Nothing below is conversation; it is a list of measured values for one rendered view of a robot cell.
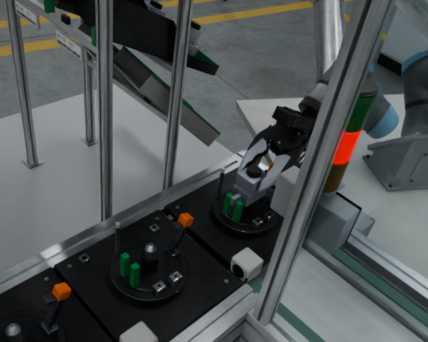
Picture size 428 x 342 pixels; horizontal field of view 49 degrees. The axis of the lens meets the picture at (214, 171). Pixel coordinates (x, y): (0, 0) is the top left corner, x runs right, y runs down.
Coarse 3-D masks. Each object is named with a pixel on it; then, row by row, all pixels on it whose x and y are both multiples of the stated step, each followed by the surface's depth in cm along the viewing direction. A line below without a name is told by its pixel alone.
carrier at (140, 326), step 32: (160, 224) 95; (96, 256) 86; (128, 256) 78; (160, 256) 86; (192, 256) 89; (96, 288) 81; (128, 288) 80; (160, 288) 79; (192, 288) 84; (224, 288) 85; (96, 320) 78; (128, 320) 77; (160, 320) 78; (192, 320) 79
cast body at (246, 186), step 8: (248, 168) 92; (256, 168) 93; (240, 176) 92; (248, 176) 92; (256, 176) 92; (264, 176) 93; (240, 184) 93; (248, 184) 91; (256, 184) 91; (232, 192) 95; (240, 192) 93; (248, 192) 92; (256, 192) 94; (264, 192) 96; (232, 200) 93; (240, 200) 94; (248, 200) 93; (256, 200) 96
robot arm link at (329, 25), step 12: (312, 0) 116; (324, 0) 113; (336, 0) 112; (324, 12) 112; (336, 12) 112; (324, 24) 112; (336, 24) 112; (324, 36) 112; (336, 36) 111; (324, 48) 112; (336, 48) 111; (324, 60) 112; (324, 72) 111
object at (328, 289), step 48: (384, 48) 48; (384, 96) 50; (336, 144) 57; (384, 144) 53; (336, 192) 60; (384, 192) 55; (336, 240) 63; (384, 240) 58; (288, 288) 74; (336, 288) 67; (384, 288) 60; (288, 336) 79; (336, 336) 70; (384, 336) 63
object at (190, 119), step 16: (128, 64) 102; (144, 64) 104; (128, 80) 94; (144, 80) 107; (160, 80) 93; (160, 96) 96; (192, 112) 104; (192, 128) 107; (208, 128) 110; (208, 144) 114
